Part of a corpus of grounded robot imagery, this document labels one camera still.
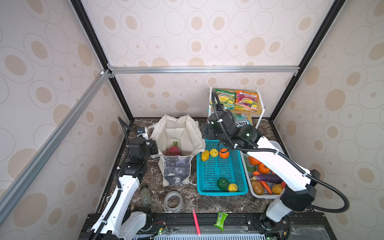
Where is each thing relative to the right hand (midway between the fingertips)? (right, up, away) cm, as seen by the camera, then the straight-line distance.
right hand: (212, 126), depth 69 cm
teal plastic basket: (+8, -26, +23) cm, 36 cm away
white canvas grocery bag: (-14, -2, +28) cm, 31 cm away
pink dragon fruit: (-21, -14, +22) cm, 34 cm away
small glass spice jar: (-34, -37, +10) cm, 51 cm away
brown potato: (+26, -32, +10) cm, 43 cm away
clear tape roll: (-20, -40, +12) cm, 46 cm away
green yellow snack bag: (+9, +15, +10) cm, 20 cm away
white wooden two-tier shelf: (+25, +7, +8) cm, 27 cm away
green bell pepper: (+7, -31, +12) cm, 34 cm away
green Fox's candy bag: (+21, +6, +25) cm, 33 cm away
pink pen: (-7, -47, +4) cm, 48 cm away
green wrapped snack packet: (+5, -46, +3) cm, 46 cm away
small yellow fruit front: (+12, -32, +10) cm, 36 cm away
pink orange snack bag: (+19, +13, +9) cm, 25 cm away
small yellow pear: (+4, -16, +25) cm, 30 cm away
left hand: (-29, -5, +8) cm, 30 cm away
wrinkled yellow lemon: (-2, -18, +25) cm, 30 cm away
